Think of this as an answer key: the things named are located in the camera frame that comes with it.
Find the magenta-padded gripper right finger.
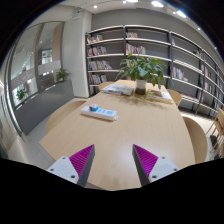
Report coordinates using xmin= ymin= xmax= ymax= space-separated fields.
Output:
xmin=131 ymin=143 xmax=180 ymax=187

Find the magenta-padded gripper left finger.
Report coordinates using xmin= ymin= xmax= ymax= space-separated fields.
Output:
xmin=46 ymin=143 xmax=96 ymax=188

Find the white power strip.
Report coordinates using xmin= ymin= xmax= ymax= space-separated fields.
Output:
xmin=80 ymin=104 xmax=119 ymax=122

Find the yellow hardcover book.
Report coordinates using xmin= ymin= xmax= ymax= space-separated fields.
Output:
xmin=144 ymin=88 xmax=175 ymax=105

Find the small potted background plant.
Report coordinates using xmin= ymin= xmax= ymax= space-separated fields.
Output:
xmin=15 ymin=86 xmax=30 ymax=103
xmin=54 ymin=67 xmax=72 ymax=84

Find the open magazine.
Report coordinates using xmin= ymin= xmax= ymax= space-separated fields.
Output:
xmin=101 ymin=83 xmax=135 ymax=97

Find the large potted green plant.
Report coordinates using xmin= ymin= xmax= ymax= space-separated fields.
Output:
xmin=115 ymin=53 xmax=169 ymax=96

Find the grey bookshelf unit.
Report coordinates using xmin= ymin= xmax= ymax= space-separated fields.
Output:
xmin=85 ymin=24 xmax=224 ymax=118

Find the ceiling lights group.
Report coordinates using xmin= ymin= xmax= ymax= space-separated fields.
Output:
xmin=91 ymin=0 xmax=203 ymax=32

